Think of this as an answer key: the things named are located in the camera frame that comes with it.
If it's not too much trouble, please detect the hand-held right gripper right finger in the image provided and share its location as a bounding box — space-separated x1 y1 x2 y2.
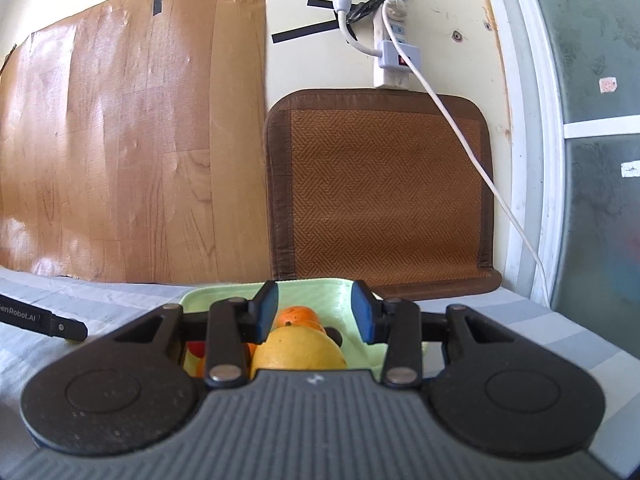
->
351 281 507 387

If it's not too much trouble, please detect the brown woven seat mat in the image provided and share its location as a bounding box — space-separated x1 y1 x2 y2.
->
263 88 502 302

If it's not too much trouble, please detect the large orange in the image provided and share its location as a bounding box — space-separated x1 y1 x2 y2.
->
274 306 321 331

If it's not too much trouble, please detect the wood-grain wall sheet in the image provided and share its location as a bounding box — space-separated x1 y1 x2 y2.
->
0 0 273 284

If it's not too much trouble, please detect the light green plastic basket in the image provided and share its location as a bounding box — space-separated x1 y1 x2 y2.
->
178 278 447 377

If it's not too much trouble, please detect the white power strip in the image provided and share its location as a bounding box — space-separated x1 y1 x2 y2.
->
372 0 414 90

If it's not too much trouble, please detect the white adapter with red switch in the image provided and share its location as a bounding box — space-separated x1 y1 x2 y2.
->
376 40 422 70

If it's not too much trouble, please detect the large yellow grapefruit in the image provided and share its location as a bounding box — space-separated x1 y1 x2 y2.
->
250 326 347 378

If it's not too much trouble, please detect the white cable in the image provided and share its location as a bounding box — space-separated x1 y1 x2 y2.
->
400 54 553 308

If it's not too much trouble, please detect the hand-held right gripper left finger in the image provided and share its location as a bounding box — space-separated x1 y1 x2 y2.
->
114 281 279 387

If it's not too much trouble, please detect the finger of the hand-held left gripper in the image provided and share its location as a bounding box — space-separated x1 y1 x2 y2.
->
51 314 89 342

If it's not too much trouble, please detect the frosted window pane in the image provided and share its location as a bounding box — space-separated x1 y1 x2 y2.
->
564 134 640 333
534 0 640 125

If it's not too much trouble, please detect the crumpled black tape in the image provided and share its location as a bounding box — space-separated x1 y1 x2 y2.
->
344 0 402 40

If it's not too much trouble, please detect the white window frame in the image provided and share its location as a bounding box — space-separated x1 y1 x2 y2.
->
475 0 640 311

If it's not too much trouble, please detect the striped grey white tablecloth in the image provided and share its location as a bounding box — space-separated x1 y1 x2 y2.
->
0 266 640 466

